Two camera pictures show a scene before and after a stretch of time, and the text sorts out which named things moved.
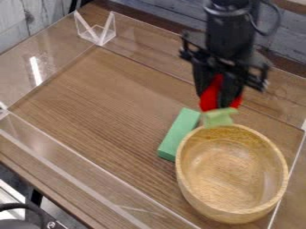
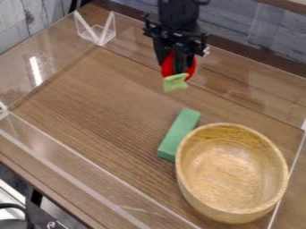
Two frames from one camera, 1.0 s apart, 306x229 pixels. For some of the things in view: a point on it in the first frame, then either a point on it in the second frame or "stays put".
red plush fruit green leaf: [218, 116] to [175, 80]
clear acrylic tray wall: [92, 190] stays put
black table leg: [36, 198] stays put
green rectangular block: [186, 122] stays put
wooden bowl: [231, 173] stays put
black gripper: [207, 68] to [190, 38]
